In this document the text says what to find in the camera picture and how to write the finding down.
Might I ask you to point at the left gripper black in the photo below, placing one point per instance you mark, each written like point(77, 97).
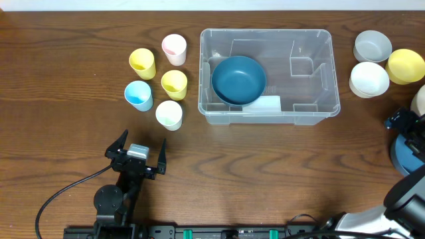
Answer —
point(133, 164)

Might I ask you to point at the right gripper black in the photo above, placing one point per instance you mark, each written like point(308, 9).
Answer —
point(403, 120)

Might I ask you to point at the beige large bowl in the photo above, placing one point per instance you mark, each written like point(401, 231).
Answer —
point(418, 102)

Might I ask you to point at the yellow small bowl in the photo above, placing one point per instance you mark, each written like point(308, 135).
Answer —
point(405, 66)

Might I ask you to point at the white small bowl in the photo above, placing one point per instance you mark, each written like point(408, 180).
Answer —
point(368, 80)

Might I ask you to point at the dark blue large bowl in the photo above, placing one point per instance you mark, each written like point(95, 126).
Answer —
point(238, 80)

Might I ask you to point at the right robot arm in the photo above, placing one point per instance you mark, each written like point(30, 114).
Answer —
point(402, 212)

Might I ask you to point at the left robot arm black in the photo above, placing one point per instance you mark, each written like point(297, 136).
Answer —
point(115, 203)

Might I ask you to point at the clear plastic storage container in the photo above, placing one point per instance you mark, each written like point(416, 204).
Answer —
point(267, 76)

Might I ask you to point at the pale green plastic cup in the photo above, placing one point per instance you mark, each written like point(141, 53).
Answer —
point(170, 115)

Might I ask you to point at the light blue plastic cup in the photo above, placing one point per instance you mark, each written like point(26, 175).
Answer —
point(139, 95)

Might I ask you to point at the yellow plastic cup near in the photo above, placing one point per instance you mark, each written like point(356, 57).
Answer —
point(174, 82)

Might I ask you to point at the yellow plastic cup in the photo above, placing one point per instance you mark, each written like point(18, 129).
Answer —
point(143, 63)
point(174, 82)

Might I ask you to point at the grey small bowl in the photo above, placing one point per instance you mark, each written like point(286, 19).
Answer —
point(372, 46)

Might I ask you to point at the yellow plastic cup far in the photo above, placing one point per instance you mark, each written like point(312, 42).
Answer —
point(143, 63)

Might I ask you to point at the pink plastic cup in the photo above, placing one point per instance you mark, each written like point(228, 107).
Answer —
point(175, 48)

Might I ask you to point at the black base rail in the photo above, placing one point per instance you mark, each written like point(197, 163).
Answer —
point(171, 232)

